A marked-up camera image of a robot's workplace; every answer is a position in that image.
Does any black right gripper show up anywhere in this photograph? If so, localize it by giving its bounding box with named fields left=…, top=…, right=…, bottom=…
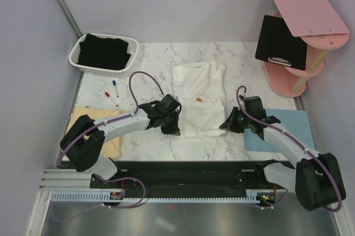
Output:
left=220, top=107, right=252, bottom=133

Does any white daisy print t shirt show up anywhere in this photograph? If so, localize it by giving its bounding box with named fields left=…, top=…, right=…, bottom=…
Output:
left=171, top=62, right=227, bottom=138

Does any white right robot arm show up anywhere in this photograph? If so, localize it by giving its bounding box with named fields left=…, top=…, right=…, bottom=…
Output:
left=220, top=94, right=346, bottom=213

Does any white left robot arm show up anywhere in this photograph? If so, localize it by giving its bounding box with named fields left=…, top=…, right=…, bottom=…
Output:
left=59, top=94, right=182, bottom=188

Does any light blue mat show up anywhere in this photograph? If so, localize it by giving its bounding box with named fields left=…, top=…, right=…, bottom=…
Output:
left=244, top=109, right=316, bottom=153

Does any blue capped white marker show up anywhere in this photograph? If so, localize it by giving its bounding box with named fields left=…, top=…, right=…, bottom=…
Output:
left=112, top=80, right=119, bottom=98

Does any red capped white marker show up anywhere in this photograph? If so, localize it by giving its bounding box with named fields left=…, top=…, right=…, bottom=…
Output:
left=104, top=92, right=119, bottom=107

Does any white plastic laundry basket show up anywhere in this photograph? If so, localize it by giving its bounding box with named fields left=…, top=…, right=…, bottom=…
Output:
left=68, top=33, right=141, bottom=78

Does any black t shirt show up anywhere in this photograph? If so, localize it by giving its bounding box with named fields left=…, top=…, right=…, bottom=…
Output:
left=78, top=34, right=131, bottom=71

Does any black clipboard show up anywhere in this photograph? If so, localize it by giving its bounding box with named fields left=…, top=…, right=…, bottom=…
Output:
left=255, top=15, right=307, bottom=71

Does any pink tiered wooden shelf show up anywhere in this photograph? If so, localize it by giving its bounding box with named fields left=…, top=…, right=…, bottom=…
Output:
left=264, top=0, right=350, bottom=98

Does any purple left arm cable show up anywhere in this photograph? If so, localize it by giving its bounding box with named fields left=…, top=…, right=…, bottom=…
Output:
left=51, top=71, right=166, bottom=223

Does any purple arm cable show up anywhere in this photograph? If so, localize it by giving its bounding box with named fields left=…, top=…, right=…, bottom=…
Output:
left=51, top=71, right=166, bottom=223
left=235, top=86, right=343, bottom=212

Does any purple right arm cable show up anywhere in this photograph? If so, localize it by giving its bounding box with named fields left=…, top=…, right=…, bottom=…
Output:
left=235, top=86, right=343, bottom=212

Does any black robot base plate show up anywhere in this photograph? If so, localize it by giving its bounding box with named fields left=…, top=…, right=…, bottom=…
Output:
left=90, top=161, right=282, bottom=197

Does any aluminium frame rail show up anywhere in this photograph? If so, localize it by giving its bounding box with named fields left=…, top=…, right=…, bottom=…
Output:
left=38, top=168, right=95, bottom=192

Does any white slotted cable duct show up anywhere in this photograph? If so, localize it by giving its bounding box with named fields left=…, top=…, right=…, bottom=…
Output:
left=50, top=190, right=266, bottom=204

